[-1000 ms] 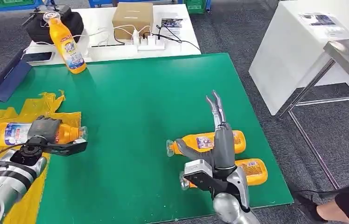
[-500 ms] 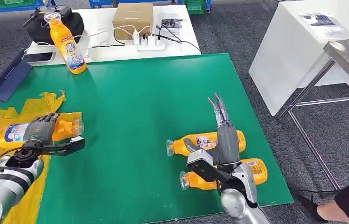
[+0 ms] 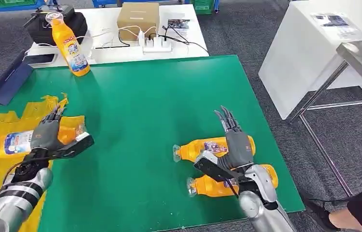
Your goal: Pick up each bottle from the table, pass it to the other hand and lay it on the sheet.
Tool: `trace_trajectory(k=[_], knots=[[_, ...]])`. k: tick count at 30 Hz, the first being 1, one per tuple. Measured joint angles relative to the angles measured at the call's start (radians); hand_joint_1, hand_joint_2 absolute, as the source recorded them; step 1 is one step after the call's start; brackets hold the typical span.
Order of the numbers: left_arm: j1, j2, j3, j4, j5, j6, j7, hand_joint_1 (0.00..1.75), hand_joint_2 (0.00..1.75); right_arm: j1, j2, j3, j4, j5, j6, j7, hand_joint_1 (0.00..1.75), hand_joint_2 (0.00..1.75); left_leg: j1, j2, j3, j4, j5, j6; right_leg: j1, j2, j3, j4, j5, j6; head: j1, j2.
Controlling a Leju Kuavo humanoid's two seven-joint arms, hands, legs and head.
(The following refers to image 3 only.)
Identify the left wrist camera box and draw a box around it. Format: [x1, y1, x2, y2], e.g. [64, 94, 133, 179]
[52, 131, 95, 160]

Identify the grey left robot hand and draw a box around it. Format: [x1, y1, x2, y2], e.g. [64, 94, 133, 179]
[30, 105, 66, 151]

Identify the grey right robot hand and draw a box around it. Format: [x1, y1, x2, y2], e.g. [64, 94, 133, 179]
[214, 105, 255, 171]

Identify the blue folder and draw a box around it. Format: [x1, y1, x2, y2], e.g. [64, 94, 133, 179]
[0, 51, 34, 106]

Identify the green mat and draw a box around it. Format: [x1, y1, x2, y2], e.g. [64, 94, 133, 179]
[0, 55, 306, 232]

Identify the white cable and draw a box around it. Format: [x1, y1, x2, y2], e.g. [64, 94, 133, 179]
[24, 25, 158, 61]

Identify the white table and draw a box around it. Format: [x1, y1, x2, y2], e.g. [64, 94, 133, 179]
[26, 3, 210, 69]

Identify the black carry bag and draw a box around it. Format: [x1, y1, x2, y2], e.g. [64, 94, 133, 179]
[26, 11, 88, 46]

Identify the white power strip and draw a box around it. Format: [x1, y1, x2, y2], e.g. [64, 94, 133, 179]
[142, 36, 173, 54]

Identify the person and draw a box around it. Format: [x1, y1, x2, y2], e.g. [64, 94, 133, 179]
[302, 179, 362, 232]

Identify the brown cardboard box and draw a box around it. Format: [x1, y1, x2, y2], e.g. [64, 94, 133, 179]
[117, 2, 161, 42]

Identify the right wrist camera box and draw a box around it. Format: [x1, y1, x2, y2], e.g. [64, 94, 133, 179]
[193, 150, 237, 182]

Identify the white charger plug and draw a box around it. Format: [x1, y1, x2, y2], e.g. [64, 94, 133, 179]
[137, 30, 147, 47]

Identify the orange drink bottle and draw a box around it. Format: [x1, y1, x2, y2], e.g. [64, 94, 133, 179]
[186, 164, 279, 198]
[45, 12, 91, 77]
[0, 124, 88, 160]
[172, 135, 256, 163]

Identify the green crate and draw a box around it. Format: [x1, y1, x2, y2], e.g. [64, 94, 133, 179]
[191, 0, 217, 15]

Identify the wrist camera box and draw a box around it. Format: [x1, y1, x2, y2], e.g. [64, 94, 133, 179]
[193, 150, 237, 182]
[52, 131, 95, 160]

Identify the black smartphone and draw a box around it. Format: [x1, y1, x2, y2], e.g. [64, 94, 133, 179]
[25, 53, 57, 66]

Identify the white cabinet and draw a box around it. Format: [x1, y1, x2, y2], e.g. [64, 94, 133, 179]
[258, 0, 362, 121]

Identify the printed leaflet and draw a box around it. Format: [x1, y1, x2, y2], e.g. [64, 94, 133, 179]
[310, 12, 359, 39]

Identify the black cable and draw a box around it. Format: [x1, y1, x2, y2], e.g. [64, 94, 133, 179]
[158, 25, 210, 54]

